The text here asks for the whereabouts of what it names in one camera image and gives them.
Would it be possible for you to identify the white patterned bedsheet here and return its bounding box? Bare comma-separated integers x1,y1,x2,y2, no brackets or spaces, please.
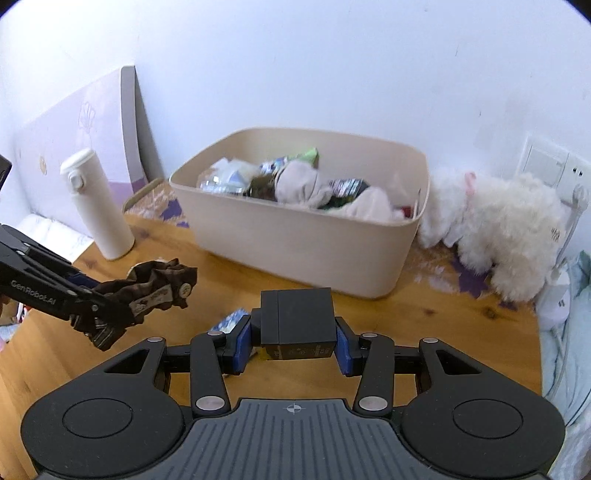
14,215,93,264

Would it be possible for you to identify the green snack packet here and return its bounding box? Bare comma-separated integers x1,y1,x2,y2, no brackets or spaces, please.
288,147,320,168

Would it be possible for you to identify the blue and white packet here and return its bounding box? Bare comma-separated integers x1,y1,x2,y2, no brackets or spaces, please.
209,308,252,337

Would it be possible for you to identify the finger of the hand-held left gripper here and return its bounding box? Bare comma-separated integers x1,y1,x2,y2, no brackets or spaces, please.
60,291,127,340
18,244,105,296

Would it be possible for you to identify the dark snack packet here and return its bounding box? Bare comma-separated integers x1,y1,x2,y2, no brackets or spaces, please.
249,173,280,201

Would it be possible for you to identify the white plastic device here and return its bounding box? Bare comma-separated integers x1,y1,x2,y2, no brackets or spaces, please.
536,258,573,330

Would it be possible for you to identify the white charger cable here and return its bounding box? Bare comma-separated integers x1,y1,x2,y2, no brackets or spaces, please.
556,184,589,278

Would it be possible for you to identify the wooden desk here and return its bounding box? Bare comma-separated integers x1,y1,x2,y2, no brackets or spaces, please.
0,215,543,480

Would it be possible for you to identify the white insulated bottle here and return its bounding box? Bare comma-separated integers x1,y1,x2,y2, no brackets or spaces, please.
60,148,136,260

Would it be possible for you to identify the white wall socket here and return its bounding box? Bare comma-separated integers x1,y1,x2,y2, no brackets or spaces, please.
516,134,591,208

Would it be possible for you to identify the purple floral board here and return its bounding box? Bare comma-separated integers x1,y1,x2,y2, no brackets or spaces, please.
0,65,164,241

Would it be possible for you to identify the colorful snack packet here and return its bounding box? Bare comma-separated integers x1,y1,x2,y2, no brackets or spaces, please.
323,178,370,208

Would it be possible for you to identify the white crumpled tissue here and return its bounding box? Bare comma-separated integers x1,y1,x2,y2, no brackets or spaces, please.
210,157,250,174

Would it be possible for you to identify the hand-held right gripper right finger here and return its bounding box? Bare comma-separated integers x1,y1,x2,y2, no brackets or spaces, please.
333,318,485,412

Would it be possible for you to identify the white fluffy plush dog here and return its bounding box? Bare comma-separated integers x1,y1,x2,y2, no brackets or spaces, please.
418,168,566,303

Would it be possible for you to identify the brown fabric scrunchie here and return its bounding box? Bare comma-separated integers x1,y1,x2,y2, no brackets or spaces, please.
69,258,198,352

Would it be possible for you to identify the silver and blue packet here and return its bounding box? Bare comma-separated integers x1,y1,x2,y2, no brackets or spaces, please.
198,159,259,195

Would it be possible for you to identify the light blue bedding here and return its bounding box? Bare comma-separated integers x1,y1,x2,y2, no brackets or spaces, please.
538,249,591,430

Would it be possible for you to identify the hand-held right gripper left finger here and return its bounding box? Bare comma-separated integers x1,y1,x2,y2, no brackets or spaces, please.
104,318,254,412

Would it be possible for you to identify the pink-beige plush toy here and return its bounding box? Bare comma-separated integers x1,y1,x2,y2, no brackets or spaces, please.
272,159,393,222

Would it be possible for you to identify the beige plastic storage bin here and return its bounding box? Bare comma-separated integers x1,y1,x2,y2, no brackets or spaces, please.
168,128,431,298

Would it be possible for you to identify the black printed box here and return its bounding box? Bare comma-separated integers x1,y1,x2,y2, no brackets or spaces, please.
259,287,338,361

